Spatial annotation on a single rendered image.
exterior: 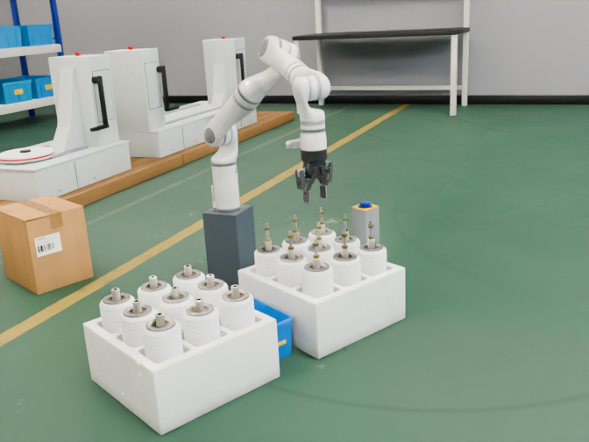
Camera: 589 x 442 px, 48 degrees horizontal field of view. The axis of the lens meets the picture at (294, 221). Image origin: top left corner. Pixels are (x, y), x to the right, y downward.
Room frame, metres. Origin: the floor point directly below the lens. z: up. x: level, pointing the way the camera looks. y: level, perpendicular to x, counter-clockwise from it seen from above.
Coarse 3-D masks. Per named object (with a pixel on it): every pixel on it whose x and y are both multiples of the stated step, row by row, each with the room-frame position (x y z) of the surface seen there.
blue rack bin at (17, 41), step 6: (0, 30) 6.84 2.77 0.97; (6, 30) 6.91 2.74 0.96; (12, 30) 6.98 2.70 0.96; (18, 30) 7.05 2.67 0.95; (0, 36) 6.83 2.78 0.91; (6, 36) 6.90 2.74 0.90; (12, 36) 6.97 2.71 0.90; (18, 36) 7.04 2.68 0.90; (0, 42) 6.83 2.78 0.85; (6, 42) 6.89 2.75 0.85; (12, 42) 6.96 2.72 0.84; (18, 42) 7.03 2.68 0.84; (0, 48) 6.82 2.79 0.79
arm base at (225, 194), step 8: (216, 168) 2.36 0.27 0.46; (224, 168) 2.35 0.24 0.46; (232, 168) 2.36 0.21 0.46; (216, 176) 2.36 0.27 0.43; (224, 176) 2.35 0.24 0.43; (232, 176) 2.36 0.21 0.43; (216, 184) 2.36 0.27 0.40; (224, 184) 2.35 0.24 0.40; (232, 184) 2.36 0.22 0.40; (216, 192) 2.36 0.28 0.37; (224, 192) 2.35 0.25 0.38; (232, 192) 2.36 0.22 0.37; (216, 200) 2.37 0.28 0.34; (224, 200) 2.35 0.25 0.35; (232, 200) 2.36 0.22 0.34; (216, 208) 2.37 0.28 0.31; (224, 208) 2.35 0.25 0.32; (232, 208) 2.36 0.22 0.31
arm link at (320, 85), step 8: (296, 72) 1.93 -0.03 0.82; (304, 72) 1.93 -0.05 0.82; (312, 72) 1.92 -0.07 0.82; (312, 80) 1.86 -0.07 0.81; (320, 80) 1.86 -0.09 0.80; (328, 80) 1.88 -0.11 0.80; (312, 88) 1.85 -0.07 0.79; (320, 88) 1.85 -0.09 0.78; (328, 88) 1.86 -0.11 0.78; (312, 96) 1.85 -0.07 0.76; (320, 96) 1.86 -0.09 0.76
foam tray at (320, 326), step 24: (240, 288) 2.06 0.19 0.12; (264, 288) 1.96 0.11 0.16; (288, 288) 1.90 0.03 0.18; (336, 288) 1.89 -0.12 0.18; (360, 288) 1.89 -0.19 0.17; (384, 288) 1.95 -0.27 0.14; (288, 312) 1.87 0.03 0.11; (312, 312) 1.78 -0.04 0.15; (336, 312) 1.82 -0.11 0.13; (360, 312) 1.88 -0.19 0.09; (384, 312) 1.95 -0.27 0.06; (312, 336) 1.79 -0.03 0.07; (336, 336) 1.82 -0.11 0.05; (360, 336) 1.88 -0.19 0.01
